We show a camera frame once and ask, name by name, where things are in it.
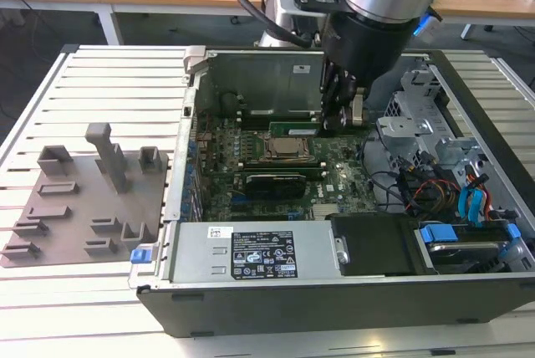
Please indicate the grey parts rack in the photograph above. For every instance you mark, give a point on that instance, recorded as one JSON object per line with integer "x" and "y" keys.
{"x": 96, "y": 203}

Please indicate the black open PC case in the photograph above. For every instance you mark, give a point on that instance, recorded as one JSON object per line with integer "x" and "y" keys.
{"x": 292, "y": 312}

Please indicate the silver metal drive cage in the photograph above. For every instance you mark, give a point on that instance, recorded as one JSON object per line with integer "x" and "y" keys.
{"x": 414, "y": 132}

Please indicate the blue case latch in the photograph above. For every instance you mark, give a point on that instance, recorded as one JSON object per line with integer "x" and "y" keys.
{"x": 140, "y": 255}

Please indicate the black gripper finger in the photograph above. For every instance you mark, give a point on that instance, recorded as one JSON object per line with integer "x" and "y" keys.
{"x": 334, "y": 98}
{"x": 358, "y": 109}

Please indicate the green motherboard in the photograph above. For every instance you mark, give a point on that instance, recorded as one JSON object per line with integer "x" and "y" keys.
{"x": 338, "y": 174}

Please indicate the silver CPU in socket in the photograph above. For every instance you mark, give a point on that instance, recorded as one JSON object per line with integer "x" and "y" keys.
{"x": 285, "y": 145}

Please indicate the black graphics card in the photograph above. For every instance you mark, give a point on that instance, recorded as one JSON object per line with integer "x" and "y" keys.
{"x": 273, "y": 184}

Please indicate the silver power supply unit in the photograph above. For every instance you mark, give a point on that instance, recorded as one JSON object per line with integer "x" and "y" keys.
{"x": 200, "y": 253}

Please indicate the pale grey case bracket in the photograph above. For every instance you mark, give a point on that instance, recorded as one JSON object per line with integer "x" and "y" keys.
{"x": 193, "y": 59}

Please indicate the black plastic air shroud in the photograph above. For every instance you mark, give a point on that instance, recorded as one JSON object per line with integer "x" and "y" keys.
{"x": 376, "y": 241}

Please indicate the black RAM slots with clips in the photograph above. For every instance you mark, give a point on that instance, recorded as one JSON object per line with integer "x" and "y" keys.
{"x": 276, "y": 114}
{"x": 284, "y": 164}

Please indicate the silver finned heatsink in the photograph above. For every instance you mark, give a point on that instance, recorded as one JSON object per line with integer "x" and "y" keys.
{"x": 324, "y": 211}

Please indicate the hard disk in blue carrier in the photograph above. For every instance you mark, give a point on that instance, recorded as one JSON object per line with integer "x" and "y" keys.
{"x": 460, "y": 245}

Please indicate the green RAM stick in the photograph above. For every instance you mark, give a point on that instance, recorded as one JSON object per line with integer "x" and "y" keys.
{"x": 292, "y": 128}

